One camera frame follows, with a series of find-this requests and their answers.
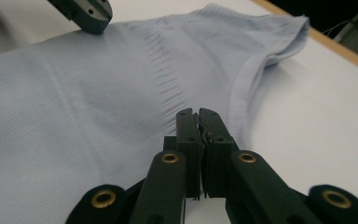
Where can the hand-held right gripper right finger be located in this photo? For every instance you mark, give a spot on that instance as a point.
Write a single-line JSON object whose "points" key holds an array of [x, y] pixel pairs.
{"points": [[217, 149]]}

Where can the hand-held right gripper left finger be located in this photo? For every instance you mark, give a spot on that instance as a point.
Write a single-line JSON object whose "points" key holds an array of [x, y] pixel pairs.
{"points": [[188, 149]]}

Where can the light blue tank top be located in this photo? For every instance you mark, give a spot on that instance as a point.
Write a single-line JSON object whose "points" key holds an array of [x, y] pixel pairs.
{"points": [[90, 109]]}

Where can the white table cover sheet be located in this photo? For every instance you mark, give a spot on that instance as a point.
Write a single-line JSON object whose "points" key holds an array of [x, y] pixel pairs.
{"points": [[307, 124]]}

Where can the white desk frame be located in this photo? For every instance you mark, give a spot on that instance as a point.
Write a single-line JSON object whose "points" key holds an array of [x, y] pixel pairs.
{"points": [[352, 23]]}

